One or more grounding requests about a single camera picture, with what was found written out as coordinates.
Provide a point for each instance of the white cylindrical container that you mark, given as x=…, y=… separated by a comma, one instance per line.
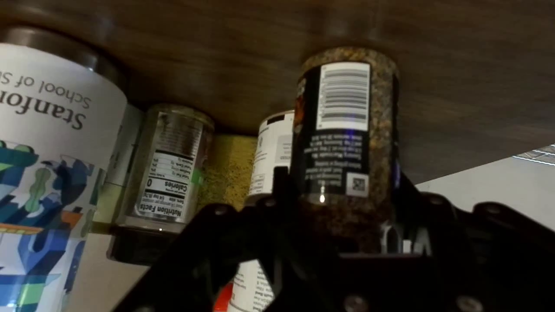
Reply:
x=251, y=287

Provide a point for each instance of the yellow spice container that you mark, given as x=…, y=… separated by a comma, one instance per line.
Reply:
x=228, y=169

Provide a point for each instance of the blackish pepper spice bottle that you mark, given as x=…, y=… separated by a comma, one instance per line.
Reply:
x=346, y=143

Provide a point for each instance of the white patterned Stanford bottle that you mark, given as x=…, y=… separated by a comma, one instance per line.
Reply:
x=62, y=107

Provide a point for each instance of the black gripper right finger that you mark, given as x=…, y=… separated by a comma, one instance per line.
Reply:
x=423, y=253

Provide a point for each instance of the clear spice jar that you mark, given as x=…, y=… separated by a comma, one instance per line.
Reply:
x=168, y=168

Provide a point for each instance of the dark wood metal shelf unit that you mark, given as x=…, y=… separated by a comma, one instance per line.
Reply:
x=478, y=76

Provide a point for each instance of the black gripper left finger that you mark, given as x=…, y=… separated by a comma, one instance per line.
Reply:
x=208, y=253

